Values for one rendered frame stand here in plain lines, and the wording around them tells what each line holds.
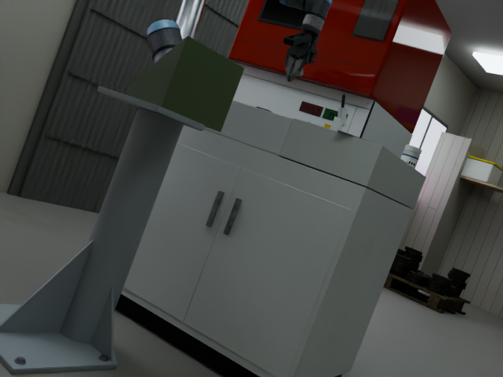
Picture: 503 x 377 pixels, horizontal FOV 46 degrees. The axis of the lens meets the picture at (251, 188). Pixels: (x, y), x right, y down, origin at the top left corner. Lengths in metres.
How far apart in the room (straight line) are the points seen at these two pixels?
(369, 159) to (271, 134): 0.39
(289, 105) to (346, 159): 0.92
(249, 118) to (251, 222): 0.39
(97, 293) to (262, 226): 0.61
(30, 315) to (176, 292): 0.58
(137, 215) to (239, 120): 0.57
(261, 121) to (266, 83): 0.80
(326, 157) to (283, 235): 0.31
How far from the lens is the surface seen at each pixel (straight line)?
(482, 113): 9.56
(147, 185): 1.94
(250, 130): 2.21
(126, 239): 1.97
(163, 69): 1.89
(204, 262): 2.23
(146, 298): 2.39
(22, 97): 4.15
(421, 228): 8.72
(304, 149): 2.09
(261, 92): 2.98
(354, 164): 2.01
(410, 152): 2.52
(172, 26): 2.09
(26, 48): 4.11
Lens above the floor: 0.75
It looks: 2 degrees down
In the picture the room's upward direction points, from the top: 21 degrees clockwise
